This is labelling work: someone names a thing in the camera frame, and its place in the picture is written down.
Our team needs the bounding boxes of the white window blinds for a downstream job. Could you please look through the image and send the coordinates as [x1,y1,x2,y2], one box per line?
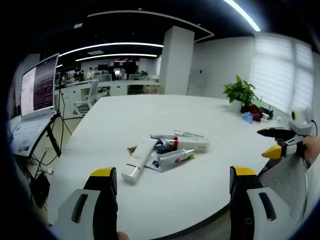
[249,32,317,115]

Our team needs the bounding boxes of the black box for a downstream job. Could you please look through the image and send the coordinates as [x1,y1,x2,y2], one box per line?
[29,172,51,208]

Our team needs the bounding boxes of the green potted plant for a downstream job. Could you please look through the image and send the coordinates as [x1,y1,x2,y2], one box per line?
[223,74,260,113]

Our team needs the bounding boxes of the red black bag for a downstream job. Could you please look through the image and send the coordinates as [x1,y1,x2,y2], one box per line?
[240,103,275,123]

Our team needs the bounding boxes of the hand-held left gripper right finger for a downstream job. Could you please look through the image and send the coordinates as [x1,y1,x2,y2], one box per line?
[229,164,298,240]

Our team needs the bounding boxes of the black tripod laptop stand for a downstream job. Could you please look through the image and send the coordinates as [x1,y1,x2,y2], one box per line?
[29,111,65,159]

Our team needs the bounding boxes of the wide ceiling light strip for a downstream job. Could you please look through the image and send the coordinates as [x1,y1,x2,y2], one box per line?
[223,0,262,33]

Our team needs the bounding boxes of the long ceiling light strip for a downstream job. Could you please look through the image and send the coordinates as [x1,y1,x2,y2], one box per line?
[59,41,165,58]
[74,52,158,62]

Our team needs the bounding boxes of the green black skincare sachet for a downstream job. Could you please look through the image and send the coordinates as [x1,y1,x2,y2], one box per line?
[144,153,196,174]

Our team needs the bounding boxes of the person in white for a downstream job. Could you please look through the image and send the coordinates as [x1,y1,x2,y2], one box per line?
[257,149,320,226]

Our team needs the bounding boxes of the white laptop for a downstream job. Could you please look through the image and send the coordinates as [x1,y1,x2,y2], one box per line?
[9,52,60,158]

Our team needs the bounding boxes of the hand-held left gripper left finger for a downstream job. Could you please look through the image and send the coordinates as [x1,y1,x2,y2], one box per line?
[56,166,119,240]

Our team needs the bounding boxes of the person's right hand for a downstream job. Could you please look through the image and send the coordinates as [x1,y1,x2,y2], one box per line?
[302,136,320,163]

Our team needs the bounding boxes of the white skincare cream tube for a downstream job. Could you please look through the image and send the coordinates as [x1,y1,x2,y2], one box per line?
[121,138,159,185]

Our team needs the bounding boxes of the white red-collar pump bottle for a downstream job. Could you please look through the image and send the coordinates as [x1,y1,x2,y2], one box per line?
[163,136,210,154]

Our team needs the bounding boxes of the white office chair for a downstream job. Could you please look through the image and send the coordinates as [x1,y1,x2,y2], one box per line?
[73,78,101,116]

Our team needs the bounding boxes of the gold foil skincare sachet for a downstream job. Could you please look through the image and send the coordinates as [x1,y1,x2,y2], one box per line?
[126,144,139,156]

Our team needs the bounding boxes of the small blue container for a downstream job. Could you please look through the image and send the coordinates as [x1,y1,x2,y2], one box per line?
[241,111,254,124]

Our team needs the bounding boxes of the row of white desks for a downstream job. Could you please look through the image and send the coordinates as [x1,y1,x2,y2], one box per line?
[59,78,161,100]

